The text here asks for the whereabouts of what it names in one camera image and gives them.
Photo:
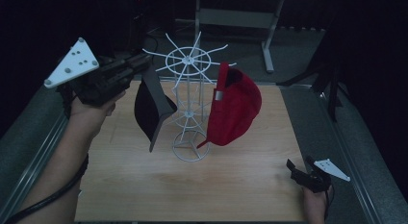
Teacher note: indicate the black stand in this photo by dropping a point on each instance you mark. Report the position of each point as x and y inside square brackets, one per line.
[333, 89]

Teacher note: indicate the grey metal desk frame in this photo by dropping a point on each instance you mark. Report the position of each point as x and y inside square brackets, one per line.
[235, 18]

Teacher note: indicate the person's left hand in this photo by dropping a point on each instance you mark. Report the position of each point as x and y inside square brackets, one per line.
[91, 110]

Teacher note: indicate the grey sun visor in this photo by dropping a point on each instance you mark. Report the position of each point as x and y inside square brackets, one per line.
[154, 99]

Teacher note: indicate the person's right hand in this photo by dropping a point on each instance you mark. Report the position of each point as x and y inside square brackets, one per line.
[314, 206]

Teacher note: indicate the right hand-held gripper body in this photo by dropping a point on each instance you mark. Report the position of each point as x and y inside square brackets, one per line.
[316, 180]

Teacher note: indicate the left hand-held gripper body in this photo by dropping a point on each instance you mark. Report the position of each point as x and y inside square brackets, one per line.
[96, 83]

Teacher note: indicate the red baseball cap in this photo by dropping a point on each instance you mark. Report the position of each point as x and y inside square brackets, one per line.
[232, 112]

